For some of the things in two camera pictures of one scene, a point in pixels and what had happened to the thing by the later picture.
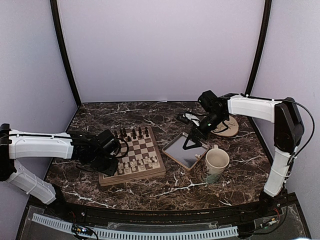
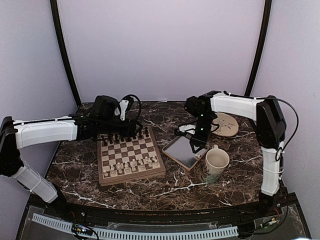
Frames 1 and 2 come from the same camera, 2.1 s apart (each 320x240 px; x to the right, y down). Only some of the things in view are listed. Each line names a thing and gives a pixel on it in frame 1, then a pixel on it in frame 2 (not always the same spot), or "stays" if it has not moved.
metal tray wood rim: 188,158 stays
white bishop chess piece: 127,170 stays
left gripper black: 111,170 → 129,130
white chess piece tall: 133,163 stays
